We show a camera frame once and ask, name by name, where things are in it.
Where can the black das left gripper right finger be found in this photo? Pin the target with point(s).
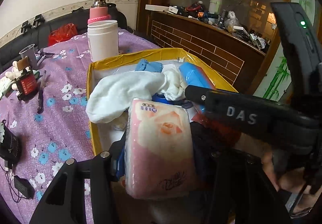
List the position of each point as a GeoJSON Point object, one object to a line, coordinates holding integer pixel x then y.
{"type": "Point", "coordinates": [263, 119]}

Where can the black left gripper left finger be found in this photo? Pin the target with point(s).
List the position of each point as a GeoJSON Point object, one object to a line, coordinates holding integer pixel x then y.
{"type": "Point", "coordinates": [64, 199]}

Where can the pink rose tissue pack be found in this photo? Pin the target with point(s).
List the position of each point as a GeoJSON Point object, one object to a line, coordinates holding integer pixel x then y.
{"type": "Point", "coordinates": [159, 158]}

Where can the white sock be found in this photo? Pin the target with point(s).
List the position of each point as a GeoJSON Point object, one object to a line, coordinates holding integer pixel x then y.
{"type": "Point", "coordinates": [113, 94]}

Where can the blue white tissue pack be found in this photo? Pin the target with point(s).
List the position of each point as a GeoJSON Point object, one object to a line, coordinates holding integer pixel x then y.
{"type": "Point", "coordinates": [183, 103]}

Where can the person's right hand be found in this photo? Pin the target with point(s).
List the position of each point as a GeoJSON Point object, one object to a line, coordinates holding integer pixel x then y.
{"type": "Point", "coordinates": [291, 181]}

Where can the black power adapter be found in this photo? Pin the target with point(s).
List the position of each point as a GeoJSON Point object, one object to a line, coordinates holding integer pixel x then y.
{"type": "Point", "coordinates": [24, 187]}

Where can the purple floral tablecloth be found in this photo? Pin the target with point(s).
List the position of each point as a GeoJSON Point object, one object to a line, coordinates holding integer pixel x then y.
{"type": "Point", "coordinates": [60, 132]}

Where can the black electric motor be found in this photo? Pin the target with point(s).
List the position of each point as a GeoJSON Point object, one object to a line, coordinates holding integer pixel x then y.
{"type": "Point", "coordinates": [10, 148]}

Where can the wooden brick-pattern cabinet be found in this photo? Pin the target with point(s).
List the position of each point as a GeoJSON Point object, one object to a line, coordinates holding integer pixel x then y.
{"type": "Point", "coordinates": [241, 43]}

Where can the black pen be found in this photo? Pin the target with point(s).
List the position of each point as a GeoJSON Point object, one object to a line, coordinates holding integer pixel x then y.
{"type": "Point", "coordinates": [40, 106]}

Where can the white green thermos cup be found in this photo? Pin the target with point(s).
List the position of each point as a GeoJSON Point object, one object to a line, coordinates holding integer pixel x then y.
{"type": "Point", "coordinates": [215, 6]}

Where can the blue plastic roll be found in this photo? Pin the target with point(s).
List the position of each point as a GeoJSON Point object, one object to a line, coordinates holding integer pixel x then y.
{"type": "Point", "coordinates": [194, 75]}

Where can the white crumpled cloth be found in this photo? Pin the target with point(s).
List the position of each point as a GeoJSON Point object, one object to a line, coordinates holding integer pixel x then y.
{"type": "Point", "coordinates": [174, 89]}

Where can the black red ink bottle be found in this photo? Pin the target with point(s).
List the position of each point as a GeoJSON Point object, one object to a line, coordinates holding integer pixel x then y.
{"type": "Point", "coordinates": [26, 81]}

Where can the white rubber glove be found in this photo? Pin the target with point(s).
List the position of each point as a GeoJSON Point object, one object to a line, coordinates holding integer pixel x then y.
{"type": "Point", "coordinates": [8, 83]}

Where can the clear plastic cup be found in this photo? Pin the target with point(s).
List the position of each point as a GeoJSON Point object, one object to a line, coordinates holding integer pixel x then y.
{"type": "Point", "coordinates": [29, 51]}

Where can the blue sock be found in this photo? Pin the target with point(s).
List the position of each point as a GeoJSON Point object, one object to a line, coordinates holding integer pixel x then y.
{"type": "Point", "coordinates": [145, 65]}

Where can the black leather sofa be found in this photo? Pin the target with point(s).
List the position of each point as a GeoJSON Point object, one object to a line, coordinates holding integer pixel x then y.
{"type": "Point", "coordinates": [40, 35]}

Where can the red bag on sofa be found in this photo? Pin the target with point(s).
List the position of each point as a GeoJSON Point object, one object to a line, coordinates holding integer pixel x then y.
{"type": "Point", "coordinates": [62, 34]}

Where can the white plastic jar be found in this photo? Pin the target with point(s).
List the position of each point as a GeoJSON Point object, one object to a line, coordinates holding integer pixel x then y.
{"type": "Point", "coordinates": [103, 39]}

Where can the pink sleeved bottle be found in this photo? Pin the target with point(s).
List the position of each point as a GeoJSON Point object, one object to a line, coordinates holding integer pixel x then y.
{"type": "Point", "coordinates": [98, 12]}

